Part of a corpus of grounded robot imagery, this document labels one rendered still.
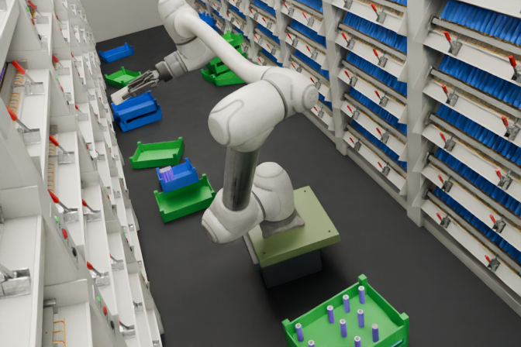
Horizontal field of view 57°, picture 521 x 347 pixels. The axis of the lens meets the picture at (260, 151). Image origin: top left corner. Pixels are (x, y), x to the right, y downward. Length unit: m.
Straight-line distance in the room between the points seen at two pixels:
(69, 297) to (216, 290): 1.30
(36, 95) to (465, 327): 1.60
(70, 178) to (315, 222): 1.06
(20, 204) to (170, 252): 1.66
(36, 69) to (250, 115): 0.59
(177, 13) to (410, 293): 1.38
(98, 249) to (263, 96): 0.59
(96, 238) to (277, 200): 0.75
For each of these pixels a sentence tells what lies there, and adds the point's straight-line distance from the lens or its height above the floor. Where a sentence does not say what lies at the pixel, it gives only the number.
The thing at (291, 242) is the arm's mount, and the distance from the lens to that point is 1.92.
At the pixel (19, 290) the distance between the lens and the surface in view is 0.67.
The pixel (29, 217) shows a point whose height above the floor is 1.16.
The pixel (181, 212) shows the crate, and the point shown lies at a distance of 2.56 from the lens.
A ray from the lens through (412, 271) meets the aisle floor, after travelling 2.12.
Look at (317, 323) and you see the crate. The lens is 1.56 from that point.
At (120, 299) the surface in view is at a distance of 1.47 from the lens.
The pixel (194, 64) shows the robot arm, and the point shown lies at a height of 0.93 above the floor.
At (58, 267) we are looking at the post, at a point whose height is 1.04.
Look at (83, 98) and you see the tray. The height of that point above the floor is 0.78.
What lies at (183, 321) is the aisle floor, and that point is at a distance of 2.09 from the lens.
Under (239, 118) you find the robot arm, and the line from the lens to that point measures 1.25.
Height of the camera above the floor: 1.56
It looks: 32 degrees down
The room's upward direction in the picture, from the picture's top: 11 degrees counter-clockwise
